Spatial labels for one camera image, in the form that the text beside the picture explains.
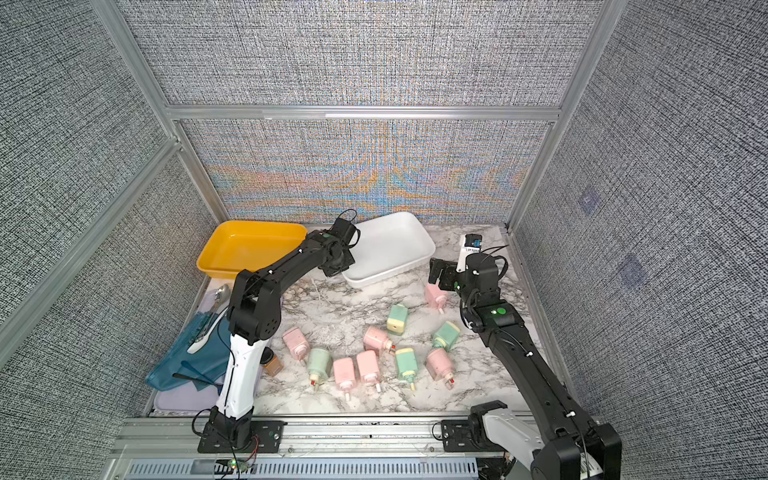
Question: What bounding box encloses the green sharpener upper centre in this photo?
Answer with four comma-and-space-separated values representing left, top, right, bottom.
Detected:
386, 304, 409, 336

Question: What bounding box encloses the small brown jar black lid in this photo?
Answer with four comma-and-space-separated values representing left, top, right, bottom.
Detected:
260, 347, 284, 377

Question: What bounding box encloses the yellow plastic storage box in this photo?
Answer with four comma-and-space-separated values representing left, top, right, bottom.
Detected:
196, 220, 307, 280

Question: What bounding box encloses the teal cloth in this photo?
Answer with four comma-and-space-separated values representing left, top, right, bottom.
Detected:
145, 317, 230, 391

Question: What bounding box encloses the lilac plastic tray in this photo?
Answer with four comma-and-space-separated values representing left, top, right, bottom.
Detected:
152, 290, 225, 413

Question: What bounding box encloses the green sharpener right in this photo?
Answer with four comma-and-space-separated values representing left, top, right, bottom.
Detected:
432, 321, 461, 352

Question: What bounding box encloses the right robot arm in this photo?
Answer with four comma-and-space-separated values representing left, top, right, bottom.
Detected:
428, 252, 622, 479

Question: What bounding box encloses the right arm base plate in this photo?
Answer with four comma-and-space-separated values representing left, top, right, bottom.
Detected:
439, 419, 504, 453

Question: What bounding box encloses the green sharpener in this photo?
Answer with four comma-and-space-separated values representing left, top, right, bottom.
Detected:
395, 348, 418, 391
432, 321, 461, 352
307, 348, 333, 389
386, 304, 409, 336

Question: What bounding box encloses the green sharpener lower left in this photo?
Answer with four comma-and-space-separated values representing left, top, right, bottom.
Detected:
307, 348, 333, 389

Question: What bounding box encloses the silver metal spoon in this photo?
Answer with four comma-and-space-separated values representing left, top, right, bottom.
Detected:
200, 284, 231, 337

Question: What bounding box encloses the pink pencil sharpener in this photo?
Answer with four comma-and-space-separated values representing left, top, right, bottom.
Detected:
424, 283, 447, 314

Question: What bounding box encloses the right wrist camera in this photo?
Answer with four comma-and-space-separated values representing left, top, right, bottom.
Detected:
456, 233, 482, 273

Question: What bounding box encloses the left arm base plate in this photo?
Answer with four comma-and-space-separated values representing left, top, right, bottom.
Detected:
197, 421, 285, 454

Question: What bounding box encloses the aluminium front rail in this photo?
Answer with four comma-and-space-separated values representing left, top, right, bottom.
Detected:
102, 409, 536, 479

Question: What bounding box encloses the green sharpener lower centre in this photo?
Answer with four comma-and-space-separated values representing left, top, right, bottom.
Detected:
395, 348, 418, 391

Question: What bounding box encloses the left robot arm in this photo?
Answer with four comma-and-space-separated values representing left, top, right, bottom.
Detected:
215, 219, 360, 421

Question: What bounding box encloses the white plastic storage box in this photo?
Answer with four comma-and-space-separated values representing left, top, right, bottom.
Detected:
342, 212, 436, 289

